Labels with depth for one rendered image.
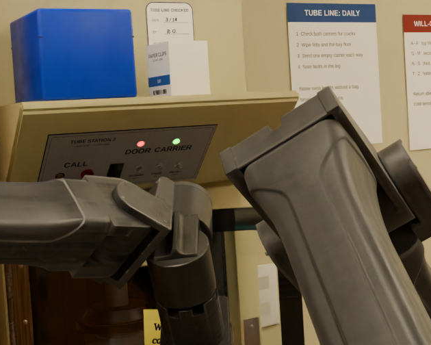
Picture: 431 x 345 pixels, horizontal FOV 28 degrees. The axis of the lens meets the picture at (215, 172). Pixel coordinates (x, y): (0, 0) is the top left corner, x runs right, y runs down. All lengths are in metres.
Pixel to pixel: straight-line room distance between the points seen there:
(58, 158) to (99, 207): 0.20
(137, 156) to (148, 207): 0.20
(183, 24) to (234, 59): 0.08
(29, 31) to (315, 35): 0.87
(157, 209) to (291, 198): 0.30
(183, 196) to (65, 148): 0.14
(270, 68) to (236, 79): 0.54
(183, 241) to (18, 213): 0.17
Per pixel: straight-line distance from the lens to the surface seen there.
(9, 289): 0.94
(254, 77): 1.58
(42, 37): 0.85
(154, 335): 0.92
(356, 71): 1.71
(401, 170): 0.54
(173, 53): 0.93
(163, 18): 1.02
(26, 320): 0.95
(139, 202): 0.73
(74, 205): 0.69
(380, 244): 0.42
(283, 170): 0.47
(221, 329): 0.81
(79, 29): 0.87
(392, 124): 1.77
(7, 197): 0.66
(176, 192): 0.82
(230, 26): 1.07
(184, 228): 0.77
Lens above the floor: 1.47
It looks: 3 degrees down
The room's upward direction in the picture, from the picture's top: 4 degrees counter-clockwise
